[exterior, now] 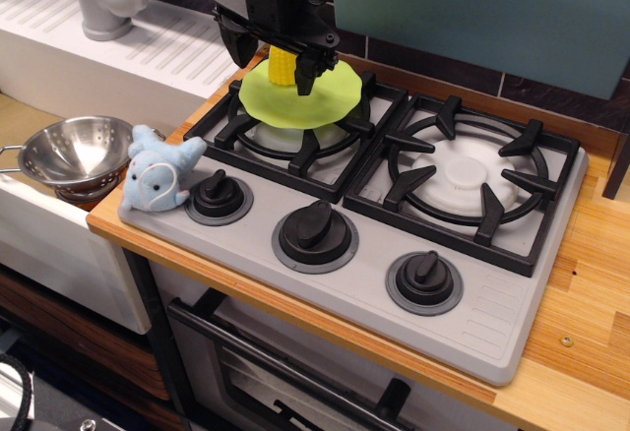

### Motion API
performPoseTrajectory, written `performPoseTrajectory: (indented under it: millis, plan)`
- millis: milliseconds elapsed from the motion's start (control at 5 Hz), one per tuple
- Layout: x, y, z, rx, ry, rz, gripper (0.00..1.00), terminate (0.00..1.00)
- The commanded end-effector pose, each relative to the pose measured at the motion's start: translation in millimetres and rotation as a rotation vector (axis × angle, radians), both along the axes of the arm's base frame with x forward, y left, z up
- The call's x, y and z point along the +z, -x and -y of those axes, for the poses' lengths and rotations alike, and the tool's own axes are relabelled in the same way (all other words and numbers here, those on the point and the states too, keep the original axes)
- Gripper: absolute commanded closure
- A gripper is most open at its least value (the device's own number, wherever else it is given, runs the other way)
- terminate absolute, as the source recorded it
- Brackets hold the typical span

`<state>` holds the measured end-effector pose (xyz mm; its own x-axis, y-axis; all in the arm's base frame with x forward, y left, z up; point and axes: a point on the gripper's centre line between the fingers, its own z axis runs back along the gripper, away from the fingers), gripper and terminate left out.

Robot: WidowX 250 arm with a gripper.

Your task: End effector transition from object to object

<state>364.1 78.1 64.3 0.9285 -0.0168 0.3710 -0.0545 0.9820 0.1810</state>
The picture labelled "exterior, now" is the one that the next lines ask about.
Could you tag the black middle stove knob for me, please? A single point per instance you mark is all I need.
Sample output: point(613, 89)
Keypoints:
point(315, 240)

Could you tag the black stove knob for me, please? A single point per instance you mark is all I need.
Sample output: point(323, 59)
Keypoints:
point(315, 240)
point(219, 200)
point(424, 284)

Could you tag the white burner cap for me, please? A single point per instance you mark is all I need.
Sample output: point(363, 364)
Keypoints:
point(266, 141)
point(462, 166)

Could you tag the black right stove knob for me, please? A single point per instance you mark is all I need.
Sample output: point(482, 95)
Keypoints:
point(424, 284)

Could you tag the white left burner cap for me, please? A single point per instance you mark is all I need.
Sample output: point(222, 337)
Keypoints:
point(266, 141)

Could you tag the black burner grate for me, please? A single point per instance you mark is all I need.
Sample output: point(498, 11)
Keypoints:
point(548, 170)
point(320, 162)

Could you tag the yellow toy corn cob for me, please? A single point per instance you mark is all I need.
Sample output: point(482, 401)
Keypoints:
point(281, 68)

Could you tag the black left burner grate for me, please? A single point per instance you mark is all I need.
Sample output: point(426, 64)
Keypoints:
point(320, 162)

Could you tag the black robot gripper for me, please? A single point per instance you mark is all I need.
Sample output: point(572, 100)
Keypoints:
point(292, 25)

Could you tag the teal cabinet box right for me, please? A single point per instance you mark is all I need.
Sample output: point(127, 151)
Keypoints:
point(577, 45)

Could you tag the toy oven door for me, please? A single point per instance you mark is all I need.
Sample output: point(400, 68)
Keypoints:
point(280, 391)

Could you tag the light blue plush elephant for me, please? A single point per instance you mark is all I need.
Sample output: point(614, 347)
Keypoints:
point(152, 182)

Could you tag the grey toy stove top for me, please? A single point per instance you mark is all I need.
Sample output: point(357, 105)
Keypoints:
point(484, 335)

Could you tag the steel colander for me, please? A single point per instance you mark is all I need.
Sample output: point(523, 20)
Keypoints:
point(81, 159)

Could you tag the green round silicone lid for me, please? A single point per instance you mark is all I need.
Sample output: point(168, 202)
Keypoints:
point(333, 96)

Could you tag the black left stove knob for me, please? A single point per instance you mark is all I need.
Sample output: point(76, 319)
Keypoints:
point(219, 200)

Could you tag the white right burner cap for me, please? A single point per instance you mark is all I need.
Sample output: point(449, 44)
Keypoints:
point(462, 166)

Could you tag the black right burner grate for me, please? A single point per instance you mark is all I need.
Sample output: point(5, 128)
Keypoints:
point(548, 170)

